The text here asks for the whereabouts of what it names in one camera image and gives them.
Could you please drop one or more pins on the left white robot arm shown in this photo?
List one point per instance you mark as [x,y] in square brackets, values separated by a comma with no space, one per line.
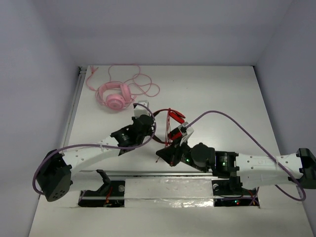
[56,173]

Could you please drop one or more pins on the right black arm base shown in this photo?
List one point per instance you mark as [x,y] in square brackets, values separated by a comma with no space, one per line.
[226,196]

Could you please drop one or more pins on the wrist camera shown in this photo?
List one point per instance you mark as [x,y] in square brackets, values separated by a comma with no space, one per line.
[186,132]
[141,108]

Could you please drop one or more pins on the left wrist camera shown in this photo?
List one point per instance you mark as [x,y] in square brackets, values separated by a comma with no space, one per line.
[141,108]

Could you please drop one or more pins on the pink headphones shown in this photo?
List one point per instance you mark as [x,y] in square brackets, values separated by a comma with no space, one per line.
[115,101]

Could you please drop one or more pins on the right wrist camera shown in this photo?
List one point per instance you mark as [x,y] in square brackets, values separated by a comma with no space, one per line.
[186,132]

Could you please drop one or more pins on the red black headphones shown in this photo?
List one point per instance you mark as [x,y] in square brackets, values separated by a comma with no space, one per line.
[173,117]

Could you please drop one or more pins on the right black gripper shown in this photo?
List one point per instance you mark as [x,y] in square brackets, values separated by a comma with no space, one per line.
[171,154]

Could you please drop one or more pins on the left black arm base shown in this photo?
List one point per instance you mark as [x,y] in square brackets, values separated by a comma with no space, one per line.
[110,194]

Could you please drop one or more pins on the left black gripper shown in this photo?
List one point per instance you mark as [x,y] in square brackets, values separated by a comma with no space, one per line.
[147,121]

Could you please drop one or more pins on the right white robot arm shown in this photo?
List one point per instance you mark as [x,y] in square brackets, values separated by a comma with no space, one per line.
[245,171]

